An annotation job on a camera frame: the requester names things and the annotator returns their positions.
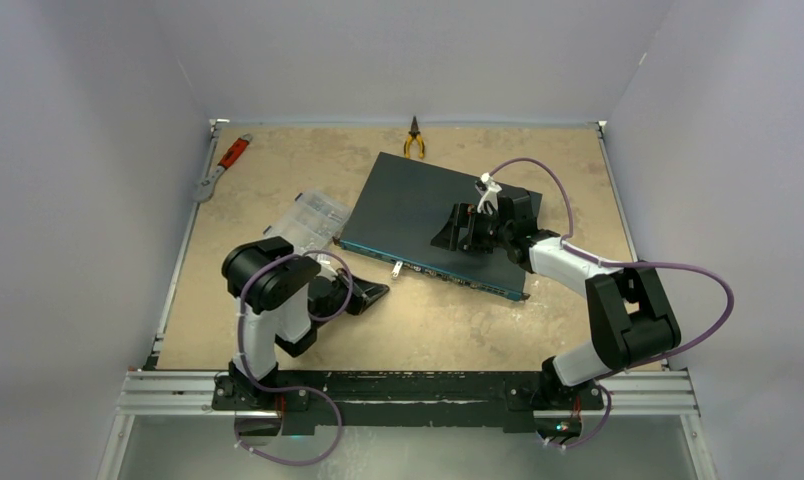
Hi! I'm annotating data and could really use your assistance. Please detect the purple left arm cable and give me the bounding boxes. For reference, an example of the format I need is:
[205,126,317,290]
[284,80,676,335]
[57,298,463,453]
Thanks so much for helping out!
[232,249,355,468]

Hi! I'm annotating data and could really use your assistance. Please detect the clear plastic organizer box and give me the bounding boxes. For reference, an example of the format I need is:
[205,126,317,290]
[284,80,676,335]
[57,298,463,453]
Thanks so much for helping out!
[263,189,351,253]

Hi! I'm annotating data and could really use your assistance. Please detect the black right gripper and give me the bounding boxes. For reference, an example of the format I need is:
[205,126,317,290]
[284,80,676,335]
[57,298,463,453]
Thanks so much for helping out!
[431,202,512,254]

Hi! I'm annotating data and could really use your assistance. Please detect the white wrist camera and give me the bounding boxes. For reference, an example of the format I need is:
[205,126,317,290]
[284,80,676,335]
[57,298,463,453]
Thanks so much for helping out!
[311,253,337,281]
[475,172,502,216]

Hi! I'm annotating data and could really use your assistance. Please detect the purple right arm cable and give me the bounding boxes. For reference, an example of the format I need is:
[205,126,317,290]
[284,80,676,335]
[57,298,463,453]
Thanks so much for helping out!
[489,156,737,452]

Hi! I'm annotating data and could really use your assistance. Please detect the red handled adjustable wrench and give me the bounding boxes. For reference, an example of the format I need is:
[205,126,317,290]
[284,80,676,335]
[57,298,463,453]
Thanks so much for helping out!
[193,133,253,203]

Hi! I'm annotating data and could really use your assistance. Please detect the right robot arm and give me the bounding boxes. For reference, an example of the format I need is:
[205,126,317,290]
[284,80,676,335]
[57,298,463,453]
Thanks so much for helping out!
[431,180,681,407]

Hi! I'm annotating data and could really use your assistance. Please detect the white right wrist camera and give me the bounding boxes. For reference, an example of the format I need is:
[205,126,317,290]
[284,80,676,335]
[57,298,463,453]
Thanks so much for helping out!
[475,172,502,216]

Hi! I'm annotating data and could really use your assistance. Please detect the aluminium frame rail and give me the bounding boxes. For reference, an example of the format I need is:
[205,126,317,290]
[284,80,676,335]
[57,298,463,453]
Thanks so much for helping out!
[117,371,699,416]

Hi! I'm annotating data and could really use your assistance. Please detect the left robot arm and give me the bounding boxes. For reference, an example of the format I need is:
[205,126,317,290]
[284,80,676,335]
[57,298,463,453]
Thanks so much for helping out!
[221,236,390,409]

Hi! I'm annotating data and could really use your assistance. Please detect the dark grey network switch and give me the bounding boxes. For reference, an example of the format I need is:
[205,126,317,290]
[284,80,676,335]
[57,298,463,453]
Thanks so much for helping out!
[339,152,529,301]

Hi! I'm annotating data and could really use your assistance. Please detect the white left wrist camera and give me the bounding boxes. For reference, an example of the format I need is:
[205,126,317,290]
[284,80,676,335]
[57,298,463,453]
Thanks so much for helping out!
[311,253,337,281]

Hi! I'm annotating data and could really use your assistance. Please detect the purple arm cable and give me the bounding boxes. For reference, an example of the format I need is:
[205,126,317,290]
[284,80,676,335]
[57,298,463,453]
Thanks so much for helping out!
[489,156,737,452]
[232,249,355,468]

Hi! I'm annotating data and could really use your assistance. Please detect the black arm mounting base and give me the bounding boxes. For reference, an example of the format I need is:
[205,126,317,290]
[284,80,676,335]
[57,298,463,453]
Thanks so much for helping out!
[212,370,605,435]

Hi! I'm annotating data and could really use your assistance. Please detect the yellow handled pliers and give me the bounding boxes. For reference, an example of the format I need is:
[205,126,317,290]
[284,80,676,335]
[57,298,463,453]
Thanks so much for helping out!
[403,116,426,159]

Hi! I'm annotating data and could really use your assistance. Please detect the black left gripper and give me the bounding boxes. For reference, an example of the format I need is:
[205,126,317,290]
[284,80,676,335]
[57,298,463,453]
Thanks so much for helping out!
[314,266,389,328]

